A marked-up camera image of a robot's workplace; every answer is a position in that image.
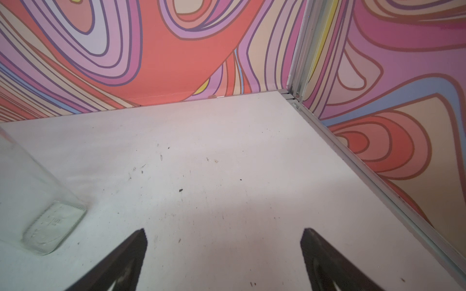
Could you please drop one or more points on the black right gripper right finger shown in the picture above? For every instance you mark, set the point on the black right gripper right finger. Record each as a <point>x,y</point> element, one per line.
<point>328,269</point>

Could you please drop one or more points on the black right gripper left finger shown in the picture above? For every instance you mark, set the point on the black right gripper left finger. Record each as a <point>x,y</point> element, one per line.
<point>118,271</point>

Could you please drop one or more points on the clear square bottle with cork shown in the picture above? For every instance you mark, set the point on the clear square bottle with cork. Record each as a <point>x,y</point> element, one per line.
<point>37,212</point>

